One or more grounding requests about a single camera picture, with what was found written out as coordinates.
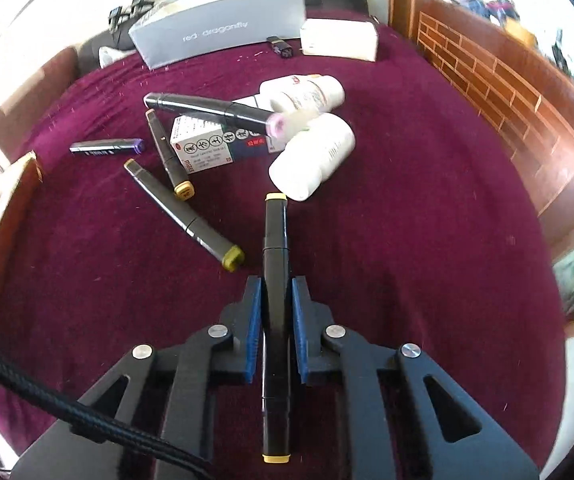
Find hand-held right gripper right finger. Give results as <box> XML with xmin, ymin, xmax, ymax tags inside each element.
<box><xmin>292</xmin><ymin>276</ymin><xmax>540</xmax><ymax>480</ymax></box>

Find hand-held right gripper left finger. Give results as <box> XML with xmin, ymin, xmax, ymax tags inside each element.
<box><xmin>14</xmin><ymin>275</ymin><xmax>263</xmax><ymax>480</ymax></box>

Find black marker with yellow caps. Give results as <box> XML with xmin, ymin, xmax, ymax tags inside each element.
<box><xmin>260</xmin><ymin>192</ymin><xmax>293</xmax><ymax>464</ymax></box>

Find grey marker with olive caps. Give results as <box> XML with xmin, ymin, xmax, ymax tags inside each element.
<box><xmin>123</xmin><ymin>158</ymin><xmax>246</xmax><ymax>272</ymax></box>

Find black marker with orange cap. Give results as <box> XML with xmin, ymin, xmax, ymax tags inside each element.
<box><xmin>145</xmin><ymin>108</ymin><xmax>197</xmax><ymax>200</ymax></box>

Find black marker with pink cap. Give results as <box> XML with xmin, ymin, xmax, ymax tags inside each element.
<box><xmin>144</xmin><ymin>92</ymin><xmax>299</xmax><ymax>138</ymax></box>

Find black marker with purple cap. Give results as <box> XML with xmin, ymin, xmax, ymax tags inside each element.
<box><xmin>69</xmin><ymin>138</ymin><xmax>146</xmax><ymax>157</ymax></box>

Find gold rimmed white tray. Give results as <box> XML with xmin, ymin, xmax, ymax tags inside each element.
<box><xmin>0</xmin><ymin>152</ymin><xmax>45</xmax><ymax>306</ymax></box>

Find maroon blanket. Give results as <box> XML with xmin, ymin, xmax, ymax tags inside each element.
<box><xmin>0</xmin><ymin>22</ymin><xmax>568</xmax><ymax>480</ymax></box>

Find small printed white blue box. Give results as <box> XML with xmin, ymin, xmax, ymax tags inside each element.
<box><xmin>171</xmin><ymin>96</ymin><xmax>288</xmax><ymax>177</ymax></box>

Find white plastic bottle red label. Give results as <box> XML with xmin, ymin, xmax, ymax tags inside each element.
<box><xmin>259</xmin><ymin>74</ymin><xmax>345</xmax><ymax>113</ymax></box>

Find small black lighter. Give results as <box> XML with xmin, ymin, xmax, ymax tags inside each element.
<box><xmin>266</xmin><ymin>36</ymin><xmax>294</xmax><ymax>59</ymax></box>

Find white cardboard box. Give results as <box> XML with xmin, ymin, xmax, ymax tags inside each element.
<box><xmin>299</xmin><ymin>18</ymin><xmax>379</xmax><ymax>63</ymax></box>

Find grey shoe box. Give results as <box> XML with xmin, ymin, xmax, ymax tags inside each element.
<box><xmin>128</xmin><ymin>0</ymin><xmax>309</xmax><ymax>71</ymax></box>

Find wooden brick pattern bed board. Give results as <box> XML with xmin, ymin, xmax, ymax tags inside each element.
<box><xmin>389</xmin><ymin>0</ymin><xmax>574</xmax><ymax>261</ymax></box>

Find white plastic bag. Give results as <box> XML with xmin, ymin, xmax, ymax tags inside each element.
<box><xmin>98</xmin><ymin>45</ymin><xmax>138</xmax><ymax>68</ymax></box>

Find black padded headboard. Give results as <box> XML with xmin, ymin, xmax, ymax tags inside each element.
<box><xmin>76</xmin><ymin>29</ymin><xmax>138</xmax><ymax>77</ymax></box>

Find brown cushion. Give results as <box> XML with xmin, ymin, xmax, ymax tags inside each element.
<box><xmin>0</xmin><ymin>46</ymin><xmax>80</xmax><ymax>161</ymax></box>

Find black power adapters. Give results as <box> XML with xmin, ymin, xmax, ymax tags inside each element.
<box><xmin>108</xmin><ymin>0</ymin><xmax>154</xmax><ymax>36</ymax></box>

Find black braided cable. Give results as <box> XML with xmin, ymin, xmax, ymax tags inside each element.
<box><xmin>0</xmin><ymin>332</ymin><xmax>213</xmax><ymax>480</ymax></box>

